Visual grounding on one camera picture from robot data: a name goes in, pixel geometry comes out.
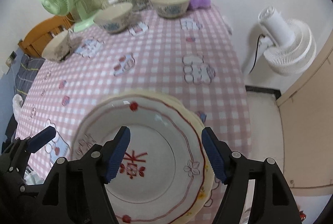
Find wall socket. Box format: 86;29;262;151
5;51;17;67

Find pink checked tablecloth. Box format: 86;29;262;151
14;4;251;224

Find beige bowl blue pattern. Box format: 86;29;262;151
93;2;133;34
42;31;72;62
149;0;191;19

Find grey plaid pillow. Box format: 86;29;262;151
14;54;46;96

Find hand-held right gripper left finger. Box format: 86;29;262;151
36;126;131;224

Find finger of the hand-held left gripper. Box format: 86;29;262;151
2;126;57;175

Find large round yellow floral plate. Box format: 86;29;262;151
146;94;217;222

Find black fan cable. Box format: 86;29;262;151
248;35;262;74

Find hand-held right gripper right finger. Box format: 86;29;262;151
201;127;298;224

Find white plate red pattern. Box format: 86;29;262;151
70;95;209;224

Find beige crumpled cloth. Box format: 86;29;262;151
12;94;24;120

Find white floor fan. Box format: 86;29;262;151
257;6;317;77

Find beige door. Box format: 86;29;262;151
276;29;333;197

